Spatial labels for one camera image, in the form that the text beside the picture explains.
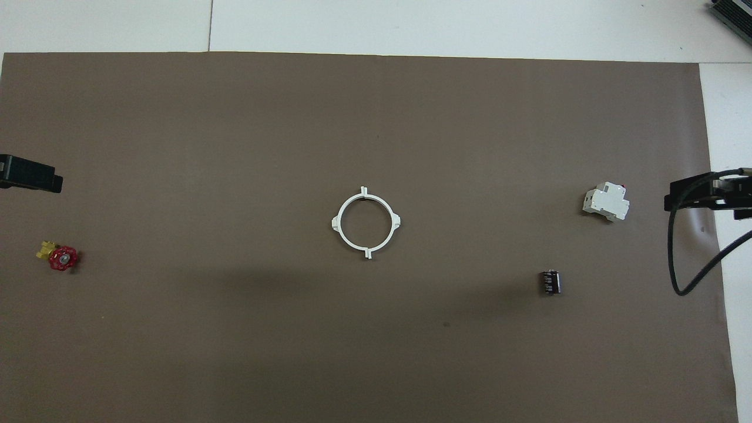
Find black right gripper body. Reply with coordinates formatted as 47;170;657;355
708;169;752;221

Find white half-ring pipe clamp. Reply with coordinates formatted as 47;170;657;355
363;187;402;261
331;187;368;261

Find red handwheel yellow valve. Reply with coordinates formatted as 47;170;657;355
36;240;80;272

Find white circuit breaker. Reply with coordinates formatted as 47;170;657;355
582;182;630;223

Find grey ribbed device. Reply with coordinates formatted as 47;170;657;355
708;0;752;30

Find brown paper table mat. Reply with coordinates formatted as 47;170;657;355
0;52;739;423

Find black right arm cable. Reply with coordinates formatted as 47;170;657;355
667;168;752;296

